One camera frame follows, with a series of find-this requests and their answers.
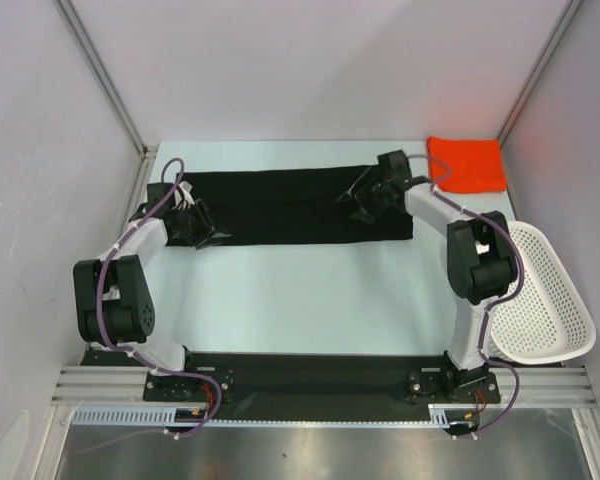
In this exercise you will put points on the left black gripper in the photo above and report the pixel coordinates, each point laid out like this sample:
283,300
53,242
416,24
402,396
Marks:
206,236

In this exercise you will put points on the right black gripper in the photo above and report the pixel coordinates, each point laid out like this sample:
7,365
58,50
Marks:
367,195

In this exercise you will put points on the black t-shirt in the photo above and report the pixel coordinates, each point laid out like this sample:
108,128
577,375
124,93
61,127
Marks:
292,207

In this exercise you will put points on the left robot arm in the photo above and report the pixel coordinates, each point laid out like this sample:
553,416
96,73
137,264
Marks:
113,300

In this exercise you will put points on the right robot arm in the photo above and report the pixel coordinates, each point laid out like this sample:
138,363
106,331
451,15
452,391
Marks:
483,266

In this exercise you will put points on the folded orange t-shirt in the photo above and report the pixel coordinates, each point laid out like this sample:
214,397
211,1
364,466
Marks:
466,166

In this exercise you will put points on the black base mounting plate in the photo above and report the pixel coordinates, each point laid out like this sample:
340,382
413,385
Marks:
330,407

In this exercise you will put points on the white perforated plastic basket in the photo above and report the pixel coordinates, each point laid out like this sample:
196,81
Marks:
547,322

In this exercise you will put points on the white slotted cable duct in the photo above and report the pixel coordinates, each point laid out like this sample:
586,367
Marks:
424,416

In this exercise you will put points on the aluminium frame rail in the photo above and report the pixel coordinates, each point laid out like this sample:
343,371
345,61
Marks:
552,387

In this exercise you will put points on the left aluminium corner post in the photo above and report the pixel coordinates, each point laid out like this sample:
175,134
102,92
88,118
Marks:
82,38

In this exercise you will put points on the aluminium corner post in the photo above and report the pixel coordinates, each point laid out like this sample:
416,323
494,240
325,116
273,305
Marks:
552,45
82,38

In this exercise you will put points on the right aluminium corner post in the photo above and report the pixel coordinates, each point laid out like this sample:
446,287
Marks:
552,45

